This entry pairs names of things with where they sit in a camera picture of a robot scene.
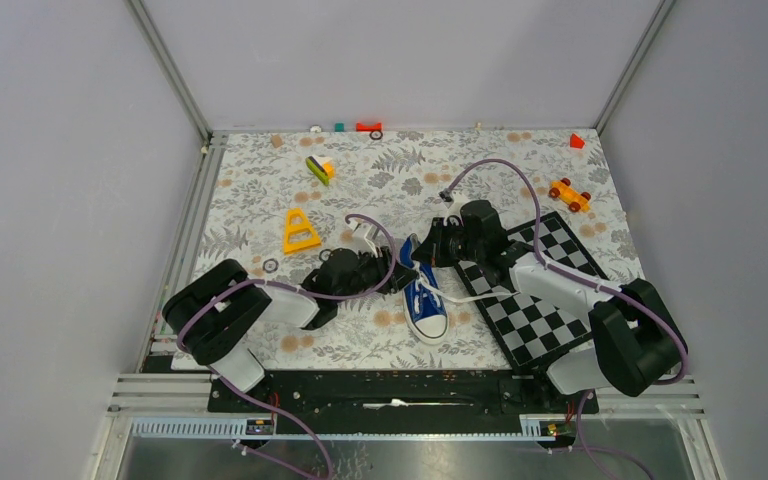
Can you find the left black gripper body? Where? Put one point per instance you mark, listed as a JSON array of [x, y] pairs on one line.
[[369, 270]]

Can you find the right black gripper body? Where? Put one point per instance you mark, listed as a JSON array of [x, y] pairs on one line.
[[452, 243]]

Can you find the blue canvas sneaker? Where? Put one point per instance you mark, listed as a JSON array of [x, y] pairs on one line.
[[423, 306]]

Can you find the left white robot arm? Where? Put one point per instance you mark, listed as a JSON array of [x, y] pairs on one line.
[[212, 315]]

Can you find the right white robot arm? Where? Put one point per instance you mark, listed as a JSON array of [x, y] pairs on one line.
[[635, 340]]

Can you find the yellow plastic triangle toy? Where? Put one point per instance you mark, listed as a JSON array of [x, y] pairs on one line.
[[299, 234]]

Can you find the floral patterned mat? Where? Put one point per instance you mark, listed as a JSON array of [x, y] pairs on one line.
[[397, 181]]

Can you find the orange toy car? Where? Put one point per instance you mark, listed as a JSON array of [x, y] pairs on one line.
[[576, 201]]

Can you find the black white chessboard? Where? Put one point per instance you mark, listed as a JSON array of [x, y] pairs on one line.
[[548, 314]]

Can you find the stacked toy bricks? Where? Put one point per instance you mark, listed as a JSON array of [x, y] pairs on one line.
[[322, 168]]

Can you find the red triangular block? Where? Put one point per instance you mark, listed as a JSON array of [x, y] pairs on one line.
[[576, 142]]

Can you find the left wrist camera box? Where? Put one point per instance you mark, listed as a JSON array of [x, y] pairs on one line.
[[363, 235]]

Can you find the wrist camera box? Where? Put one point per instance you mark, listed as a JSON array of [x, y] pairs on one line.
[[453, 202], [363, 235]]

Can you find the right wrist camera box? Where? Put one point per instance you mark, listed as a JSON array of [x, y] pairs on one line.
[[453, 202]]

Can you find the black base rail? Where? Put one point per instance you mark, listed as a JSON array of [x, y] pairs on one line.
[[400, 402]]

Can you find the red block at wall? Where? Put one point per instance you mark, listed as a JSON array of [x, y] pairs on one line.
[[363, 127]]

